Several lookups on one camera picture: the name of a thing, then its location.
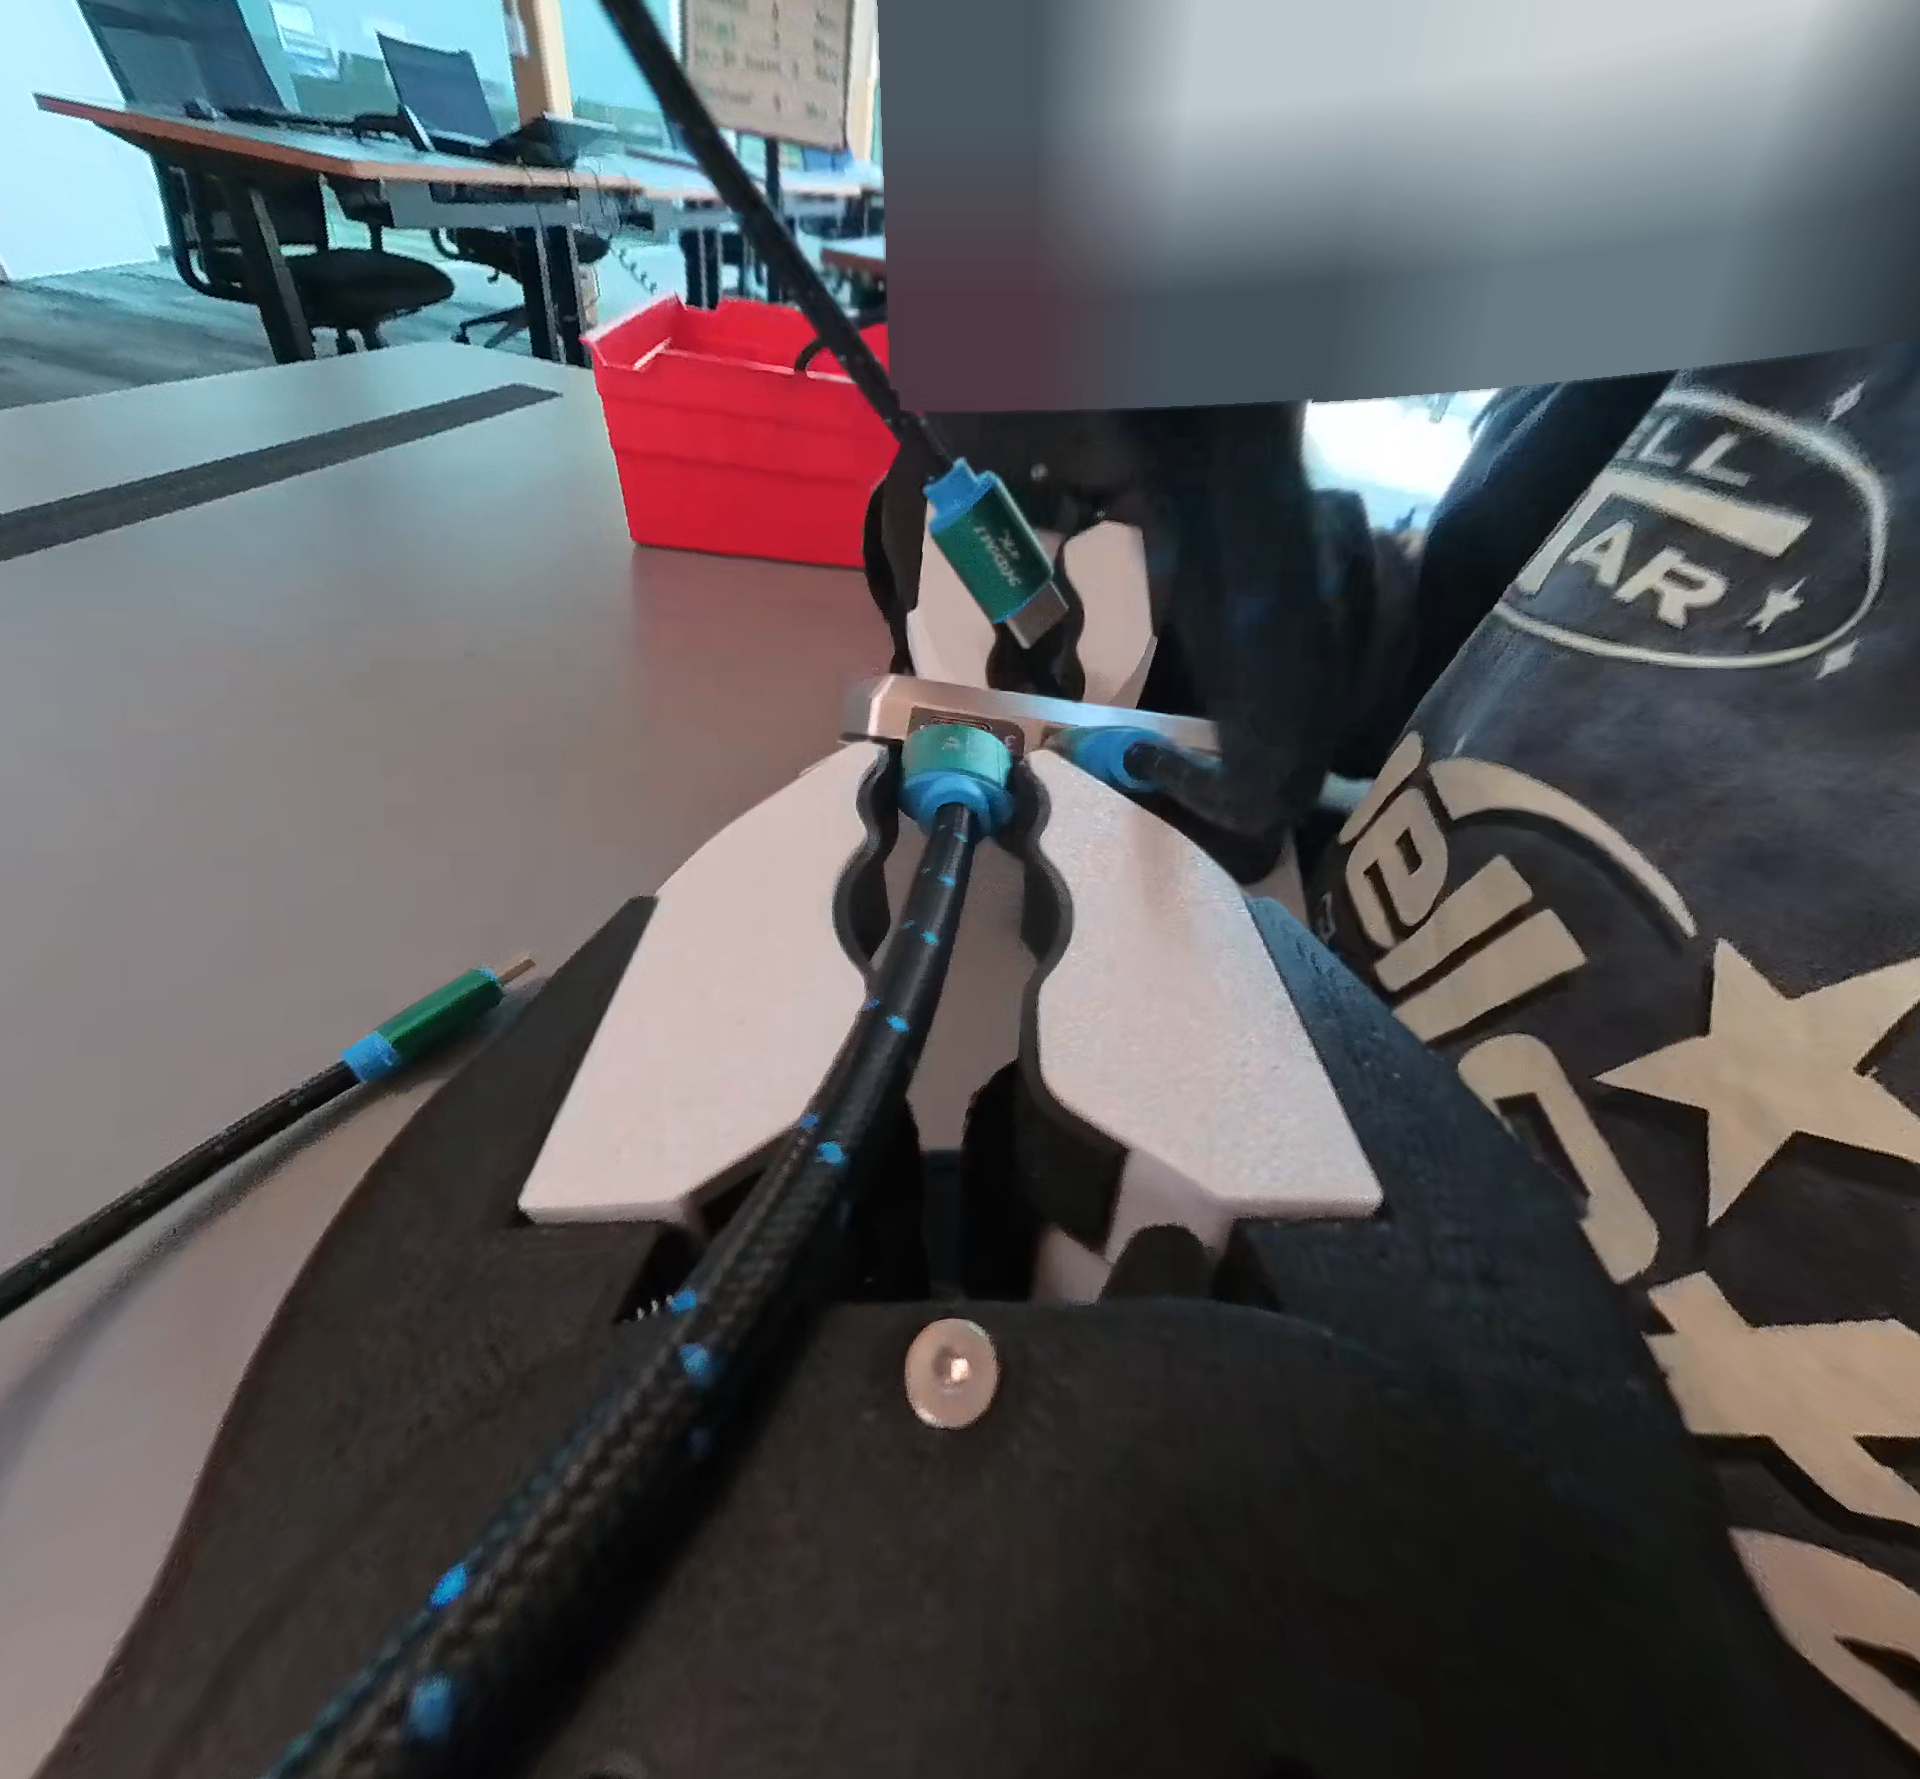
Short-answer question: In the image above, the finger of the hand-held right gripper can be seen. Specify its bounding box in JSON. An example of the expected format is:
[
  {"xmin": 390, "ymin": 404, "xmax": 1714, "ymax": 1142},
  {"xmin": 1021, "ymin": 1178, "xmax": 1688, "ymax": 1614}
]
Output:
[
  {"xmin": 897, "ymin": 556, "xmax": 1006, "ymax": 692},
  {"xmin": 1047, "ymin": 516, "xmax": 1161, "ymax": 712}
]

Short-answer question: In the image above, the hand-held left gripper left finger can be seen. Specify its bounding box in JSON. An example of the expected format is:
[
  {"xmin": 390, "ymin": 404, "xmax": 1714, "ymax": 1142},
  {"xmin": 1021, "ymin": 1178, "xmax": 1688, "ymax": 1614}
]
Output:
[{"xmin": 516, "ymin": 743, "xmax": 911, "ymax": 1229}]

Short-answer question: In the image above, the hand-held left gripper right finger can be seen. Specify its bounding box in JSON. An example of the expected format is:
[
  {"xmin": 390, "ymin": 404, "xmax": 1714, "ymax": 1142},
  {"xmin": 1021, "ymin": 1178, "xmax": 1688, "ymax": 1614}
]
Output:
[{"xmin": 1019, "ymin": 765, "xmax": 1385, "ymax": 1255}]

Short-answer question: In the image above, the silver HDMI splitter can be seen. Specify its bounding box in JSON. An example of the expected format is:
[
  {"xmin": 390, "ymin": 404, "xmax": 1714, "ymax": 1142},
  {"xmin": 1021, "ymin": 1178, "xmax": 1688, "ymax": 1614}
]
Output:
[{"xmin": 841, "ymin": 671, "xmax": 1226, "ymax": 765}]

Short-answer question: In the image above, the red plastic bin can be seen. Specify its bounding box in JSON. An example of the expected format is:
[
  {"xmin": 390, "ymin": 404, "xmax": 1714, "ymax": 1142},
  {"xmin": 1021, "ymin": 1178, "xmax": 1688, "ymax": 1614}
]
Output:
[{"xmin": 580, "ymin": 296, "xmax": 906, "ymax": 570}]

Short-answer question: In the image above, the person's dark printed shirt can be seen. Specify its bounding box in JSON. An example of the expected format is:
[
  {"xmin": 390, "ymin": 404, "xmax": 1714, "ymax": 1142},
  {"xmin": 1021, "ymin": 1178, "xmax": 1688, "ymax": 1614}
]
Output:
[{"xmin": 1303, "ymin": 346, "xmax": 1920, "ymax": 1779}]

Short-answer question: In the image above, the black office chair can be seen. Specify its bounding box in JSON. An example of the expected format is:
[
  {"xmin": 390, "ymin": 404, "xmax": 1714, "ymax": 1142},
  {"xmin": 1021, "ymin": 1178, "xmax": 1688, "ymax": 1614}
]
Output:
[
  {"xmin": 374, "ymin": 32, "xmax": 615, "ymax": 351},
  {"xmin": 56, "ymin": 0, "xmax": 457, "ymax": 360}
]

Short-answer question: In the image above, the brown top desk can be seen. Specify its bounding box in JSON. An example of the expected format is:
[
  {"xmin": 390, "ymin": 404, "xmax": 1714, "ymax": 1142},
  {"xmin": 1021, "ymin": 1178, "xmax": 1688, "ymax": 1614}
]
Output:
[{"xmin": 36, "ymin": 90, "xmax": 652, "ymax": 368}]

